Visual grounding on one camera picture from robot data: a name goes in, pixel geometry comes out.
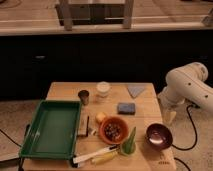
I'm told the orange bowl with beans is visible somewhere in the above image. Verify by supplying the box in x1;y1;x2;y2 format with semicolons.
99;117;129;144

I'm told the yellow round toy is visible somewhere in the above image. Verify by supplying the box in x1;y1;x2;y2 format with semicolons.
95;112;106;124

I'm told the yellow corn toy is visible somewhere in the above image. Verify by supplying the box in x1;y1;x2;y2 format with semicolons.
91;151;118;164

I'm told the small metal cup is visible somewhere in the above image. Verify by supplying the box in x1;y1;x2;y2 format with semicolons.
78;90;89;105

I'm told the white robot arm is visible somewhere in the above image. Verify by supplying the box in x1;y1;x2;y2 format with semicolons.
157;62;213;125

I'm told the dark purple bowl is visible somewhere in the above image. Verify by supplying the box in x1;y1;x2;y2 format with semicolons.
146;123;173;151

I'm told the black cable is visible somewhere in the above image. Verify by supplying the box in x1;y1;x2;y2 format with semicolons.
172;103;199;152

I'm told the white lidded jar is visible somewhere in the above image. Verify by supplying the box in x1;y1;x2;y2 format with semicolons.
96;81;111;102

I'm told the wooden stool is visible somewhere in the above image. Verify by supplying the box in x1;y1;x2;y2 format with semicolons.
55;0;134;31

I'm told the green cone toy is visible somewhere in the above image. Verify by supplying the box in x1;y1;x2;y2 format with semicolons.
120;128;136;156

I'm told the blue sponge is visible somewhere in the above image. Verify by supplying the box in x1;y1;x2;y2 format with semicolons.
117;103;135;115

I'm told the grey triangular cloth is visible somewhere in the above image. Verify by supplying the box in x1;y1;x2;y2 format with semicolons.
127;85;145;98

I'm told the green plastic tray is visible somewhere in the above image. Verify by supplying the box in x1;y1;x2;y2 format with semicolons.
19;100;81;160

